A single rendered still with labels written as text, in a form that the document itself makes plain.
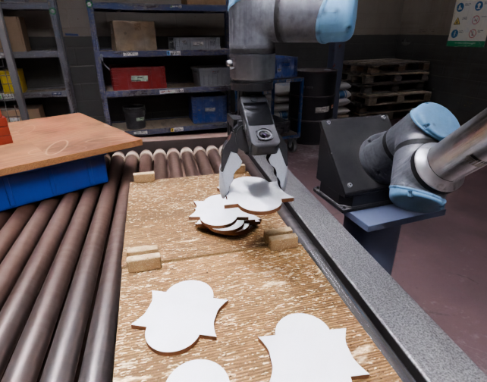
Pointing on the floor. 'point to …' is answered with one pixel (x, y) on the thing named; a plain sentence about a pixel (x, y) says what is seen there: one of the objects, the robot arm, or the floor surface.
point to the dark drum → (312, 101)
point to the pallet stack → (384, 86)
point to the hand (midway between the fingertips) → (254, 193)
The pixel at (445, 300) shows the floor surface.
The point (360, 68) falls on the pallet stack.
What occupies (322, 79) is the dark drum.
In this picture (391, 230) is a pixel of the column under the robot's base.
